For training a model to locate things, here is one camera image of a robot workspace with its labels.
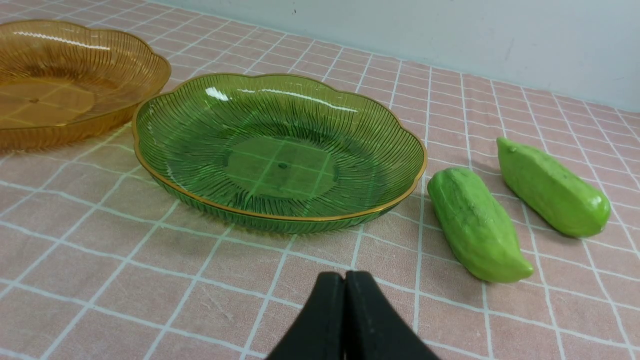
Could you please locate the green gourd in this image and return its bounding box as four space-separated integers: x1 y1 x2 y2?
496 136 611 239
427 167 535 284

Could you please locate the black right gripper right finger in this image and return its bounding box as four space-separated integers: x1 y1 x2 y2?
344 271 439 360

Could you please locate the pink checkered tablecloth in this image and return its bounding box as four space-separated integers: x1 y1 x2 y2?
1 0 639 360

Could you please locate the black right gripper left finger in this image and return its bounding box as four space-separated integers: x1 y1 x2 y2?
267 271 346 360

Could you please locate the green ribbed glass plate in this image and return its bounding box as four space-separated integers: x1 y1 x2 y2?
131 73 428 234

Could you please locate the amber ribbed glass plate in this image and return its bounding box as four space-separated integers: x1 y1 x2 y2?
0 19 172 153

